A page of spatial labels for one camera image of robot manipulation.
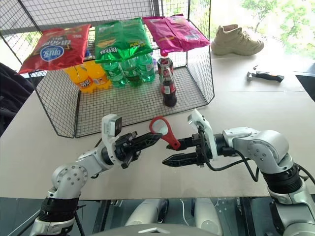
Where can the orange soda bottle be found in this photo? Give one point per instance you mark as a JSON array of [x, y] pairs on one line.
[[82, 82], [99, 77]]

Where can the green soda bottle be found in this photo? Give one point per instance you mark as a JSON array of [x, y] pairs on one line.
[[115, 76], [147, 71], [133, 76]]

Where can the red bottle opener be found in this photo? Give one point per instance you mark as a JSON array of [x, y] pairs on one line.
[[169, 138]]

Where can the black flat panel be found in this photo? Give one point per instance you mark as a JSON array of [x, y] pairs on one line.
[[307, 86]]

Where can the pink chip bag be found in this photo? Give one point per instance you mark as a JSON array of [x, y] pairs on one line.
[[174, 32]]

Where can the black bulky chair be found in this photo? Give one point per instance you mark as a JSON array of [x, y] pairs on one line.
[[12, 98]]

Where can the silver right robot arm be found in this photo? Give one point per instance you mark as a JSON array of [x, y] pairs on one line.
[[265, 145]]

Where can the grey robot chest edge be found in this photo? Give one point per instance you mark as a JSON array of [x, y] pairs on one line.
[[157, 232]]

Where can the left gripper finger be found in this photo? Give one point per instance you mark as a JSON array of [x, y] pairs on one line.
[[146, 143], [150, 136]]

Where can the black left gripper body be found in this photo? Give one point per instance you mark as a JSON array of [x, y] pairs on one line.
[[124, 150]]

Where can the blue label plastic bottle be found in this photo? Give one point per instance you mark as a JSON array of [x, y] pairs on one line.
[[89, 55]]

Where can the silver rounded shell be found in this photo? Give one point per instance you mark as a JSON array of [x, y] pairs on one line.
[[147, 211], [209, 214]]

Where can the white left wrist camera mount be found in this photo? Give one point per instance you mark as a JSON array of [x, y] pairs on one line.
[[108, 127]]

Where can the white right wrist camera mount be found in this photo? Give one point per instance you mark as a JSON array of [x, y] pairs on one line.
[[204, 123]]

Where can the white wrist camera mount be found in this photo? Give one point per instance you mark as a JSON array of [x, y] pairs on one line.
[[204, 123], [108, 127]]

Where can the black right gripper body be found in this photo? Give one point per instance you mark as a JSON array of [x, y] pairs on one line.
[[197, 142]]

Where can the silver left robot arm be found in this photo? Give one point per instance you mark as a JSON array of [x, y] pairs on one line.
[[71, 177]]

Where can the glass cola bottle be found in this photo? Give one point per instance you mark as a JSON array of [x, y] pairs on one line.
[[169, 98]]

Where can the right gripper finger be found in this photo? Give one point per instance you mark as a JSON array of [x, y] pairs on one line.
[[179, 160], [185, 144]]

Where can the beige chunky sneaker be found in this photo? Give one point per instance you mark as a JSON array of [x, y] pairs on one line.
[[236, 40]]

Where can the red chip bag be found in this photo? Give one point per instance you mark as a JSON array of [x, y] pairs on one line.
[[56, 49]]

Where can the green chip bag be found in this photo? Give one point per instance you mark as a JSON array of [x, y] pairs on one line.
[[120, 37]]

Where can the plastic cola bottle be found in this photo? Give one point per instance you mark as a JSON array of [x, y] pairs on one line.
[[164, 64]]

